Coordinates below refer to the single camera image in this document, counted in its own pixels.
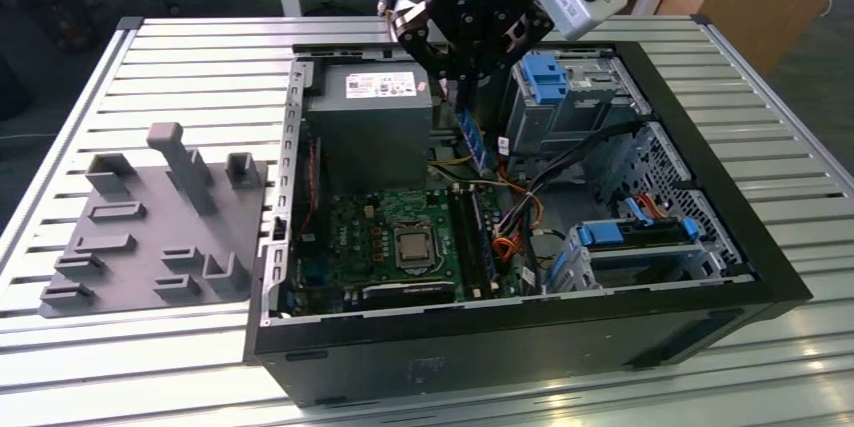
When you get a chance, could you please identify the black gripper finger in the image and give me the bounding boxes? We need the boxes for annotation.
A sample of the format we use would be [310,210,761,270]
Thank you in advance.
[389,0,463,98]
[474,6,558,87]

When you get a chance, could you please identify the blue RAM stick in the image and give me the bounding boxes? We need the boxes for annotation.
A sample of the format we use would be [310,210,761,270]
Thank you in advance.
[455,104,499,175]

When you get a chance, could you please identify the tall blue drive carrier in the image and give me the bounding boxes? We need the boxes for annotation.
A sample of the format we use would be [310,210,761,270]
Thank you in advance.
[522,53,570,105]

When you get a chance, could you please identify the silver drive bay cage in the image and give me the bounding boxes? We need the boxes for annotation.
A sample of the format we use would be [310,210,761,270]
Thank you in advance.
[505,53,654,169]

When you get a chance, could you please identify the grey power supply unit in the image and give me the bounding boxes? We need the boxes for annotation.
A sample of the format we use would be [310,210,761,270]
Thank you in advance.
[303,64,437,189]

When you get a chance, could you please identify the CPU socket metal cover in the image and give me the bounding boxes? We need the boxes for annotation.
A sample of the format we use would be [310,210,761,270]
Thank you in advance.
[390,220,439,271]

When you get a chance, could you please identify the silver CPU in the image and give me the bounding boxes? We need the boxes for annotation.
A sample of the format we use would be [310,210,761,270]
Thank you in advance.
[398,234,433,261]

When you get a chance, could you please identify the flat blue disk carrier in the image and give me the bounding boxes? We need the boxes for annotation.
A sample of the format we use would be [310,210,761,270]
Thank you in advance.
[576,219,700,251]

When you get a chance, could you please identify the green motherboard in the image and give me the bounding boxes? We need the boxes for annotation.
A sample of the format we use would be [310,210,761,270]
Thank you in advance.
[290,185,535,314]

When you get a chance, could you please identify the round grey case speaker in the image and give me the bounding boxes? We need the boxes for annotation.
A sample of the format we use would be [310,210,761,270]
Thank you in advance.
[531,229,572,269]

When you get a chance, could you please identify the silver disk bay cage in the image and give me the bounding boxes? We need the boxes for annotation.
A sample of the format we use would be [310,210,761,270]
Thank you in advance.
[546,219,733,294]

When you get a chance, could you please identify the black expansion card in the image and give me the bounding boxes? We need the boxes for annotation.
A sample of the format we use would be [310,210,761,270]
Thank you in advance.
[362,280,463,305]

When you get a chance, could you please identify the grey parts rack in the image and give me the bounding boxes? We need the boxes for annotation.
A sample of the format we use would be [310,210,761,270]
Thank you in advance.
[39,121,273,319]

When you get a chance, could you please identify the black PC case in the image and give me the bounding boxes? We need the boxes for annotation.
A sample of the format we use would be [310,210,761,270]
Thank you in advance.
[243,39,814,408]

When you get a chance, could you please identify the thick black cable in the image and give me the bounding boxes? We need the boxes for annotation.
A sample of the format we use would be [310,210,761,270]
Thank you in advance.
[525,119,654,194]

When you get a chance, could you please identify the yellow wire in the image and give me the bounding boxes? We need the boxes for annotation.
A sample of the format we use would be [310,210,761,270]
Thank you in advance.
[429,154,486,179]

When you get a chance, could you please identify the thin red wire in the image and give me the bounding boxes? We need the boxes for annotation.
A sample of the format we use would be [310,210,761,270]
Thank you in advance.
[297,139,321,244]

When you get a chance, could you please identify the red data cable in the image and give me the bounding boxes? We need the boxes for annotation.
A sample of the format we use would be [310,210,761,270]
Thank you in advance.
[626,193,680,226]

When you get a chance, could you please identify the orange wire bundle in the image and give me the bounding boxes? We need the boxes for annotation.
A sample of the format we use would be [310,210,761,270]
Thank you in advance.
[491,166,544,268]

